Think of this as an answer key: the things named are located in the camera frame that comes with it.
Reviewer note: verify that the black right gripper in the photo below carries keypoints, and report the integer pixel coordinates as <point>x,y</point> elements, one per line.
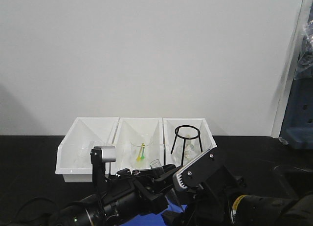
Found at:
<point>213,189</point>

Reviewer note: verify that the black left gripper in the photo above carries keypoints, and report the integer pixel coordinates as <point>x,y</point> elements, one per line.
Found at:
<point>153,189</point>

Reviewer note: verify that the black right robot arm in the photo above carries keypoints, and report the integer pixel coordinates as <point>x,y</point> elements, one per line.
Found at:
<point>252,210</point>

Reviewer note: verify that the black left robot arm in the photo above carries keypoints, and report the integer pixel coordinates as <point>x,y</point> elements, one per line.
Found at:
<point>128,193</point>

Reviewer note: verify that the grey-blue pegboard drying rack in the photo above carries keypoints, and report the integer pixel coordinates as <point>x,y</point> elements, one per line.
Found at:
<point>297,127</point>

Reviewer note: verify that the green yellow plastic stirrers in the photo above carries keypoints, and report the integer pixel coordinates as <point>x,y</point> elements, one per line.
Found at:
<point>140,155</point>

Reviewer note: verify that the blue plastic tray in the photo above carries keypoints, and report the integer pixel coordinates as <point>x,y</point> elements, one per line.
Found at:
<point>156,217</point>

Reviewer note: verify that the glass beaker in bin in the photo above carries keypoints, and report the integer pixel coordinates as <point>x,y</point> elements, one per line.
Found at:
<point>135,143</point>

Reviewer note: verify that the glass flask in bin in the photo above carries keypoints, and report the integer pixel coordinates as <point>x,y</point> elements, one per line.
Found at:
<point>184,152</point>

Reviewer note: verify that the middle white storage bin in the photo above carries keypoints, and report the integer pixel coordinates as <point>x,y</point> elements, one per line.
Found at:
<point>127,128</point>

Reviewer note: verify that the white storage bin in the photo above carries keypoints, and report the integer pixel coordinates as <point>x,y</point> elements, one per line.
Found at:
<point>127,128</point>
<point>73,159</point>
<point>186,128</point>

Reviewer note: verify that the right white storage bin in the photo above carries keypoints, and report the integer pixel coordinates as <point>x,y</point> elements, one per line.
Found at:
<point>186,128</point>

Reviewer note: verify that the left white storage bin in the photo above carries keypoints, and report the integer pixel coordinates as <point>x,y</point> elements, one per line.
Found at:
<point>73,159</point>

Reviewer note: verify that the plastic bag of pegs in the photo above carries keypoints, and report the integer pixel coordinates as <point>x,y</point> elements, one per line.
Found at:
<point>304,68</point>

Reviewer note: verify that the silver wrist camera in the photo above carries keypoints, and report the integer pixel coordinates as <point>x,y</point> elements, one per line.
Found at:
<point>100,156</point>

